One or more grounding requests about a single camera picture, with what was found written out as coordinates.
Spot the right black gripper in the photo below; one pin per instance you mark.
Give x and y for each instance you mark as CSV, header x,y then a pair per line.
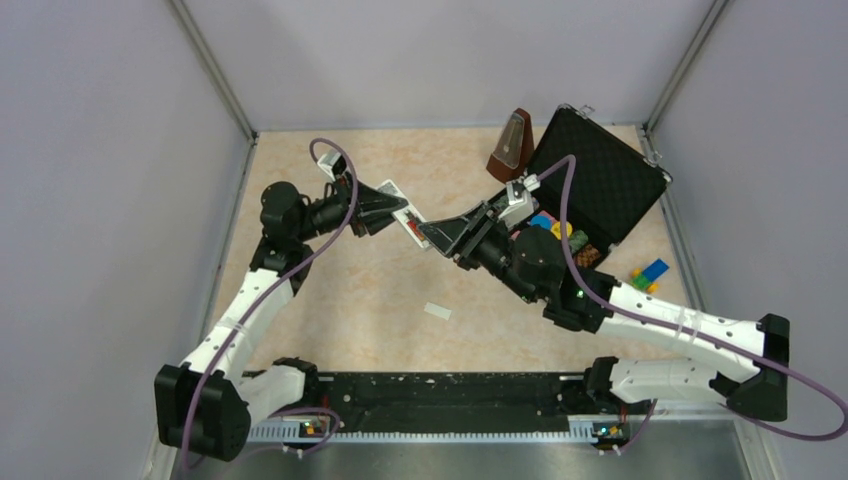
x,y
461,237

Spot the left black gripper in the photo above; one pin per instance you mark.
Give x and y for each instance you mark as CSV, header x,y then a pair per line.
x,y
372,207

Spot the white remote control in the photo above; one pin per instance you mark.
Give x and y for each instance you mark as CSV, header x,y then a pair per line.
x,y
409,211

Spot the red battery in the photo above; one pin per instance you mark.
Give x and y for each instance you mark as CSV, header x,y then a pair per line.
x,y
413,225

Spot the white battery cover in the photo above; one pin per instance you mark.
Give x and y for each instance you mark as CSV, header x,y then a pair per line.
x,y
438,311

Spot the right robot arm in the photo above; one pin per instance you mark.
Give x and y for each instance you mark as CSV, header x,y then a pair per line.
x,y
737,363

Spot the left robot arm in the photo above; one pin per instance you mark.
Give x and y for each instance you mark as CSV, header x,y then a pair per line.
x,y
207,404

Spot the blue poker chip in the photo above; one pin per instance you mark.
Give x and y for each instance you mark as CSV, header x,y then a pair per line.
x,y
542,220

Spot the brown wooden metronome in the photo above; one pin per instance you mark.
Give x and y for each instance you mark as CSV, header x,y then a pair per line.
x,y
514,149

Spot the yellow poker chip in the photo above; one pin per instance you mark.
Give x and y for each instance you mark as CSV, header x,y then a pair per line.
x,y
561,230

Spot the black poker chip case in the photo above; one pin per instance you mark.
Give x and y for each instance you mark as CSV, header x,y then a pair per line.
x,y
614,185

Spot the colourful toy bricks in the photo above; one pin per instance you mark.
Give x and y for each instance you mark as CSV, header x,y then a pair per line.
x,y
645,279

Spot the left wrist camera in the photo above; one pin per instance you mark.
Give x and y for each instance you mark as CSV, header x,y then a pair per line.
x,y
333,165

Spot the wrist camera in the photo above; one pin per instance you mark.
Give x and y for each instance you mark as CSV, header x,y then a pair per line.
x,y
518,203
333,165

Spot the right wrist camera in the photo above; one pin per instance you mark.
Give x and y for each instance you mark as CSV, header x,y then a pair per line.
x,y
518,203

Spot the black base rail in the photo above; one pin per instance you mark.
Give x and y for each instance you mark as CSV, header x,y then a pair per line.
x,y
460,404

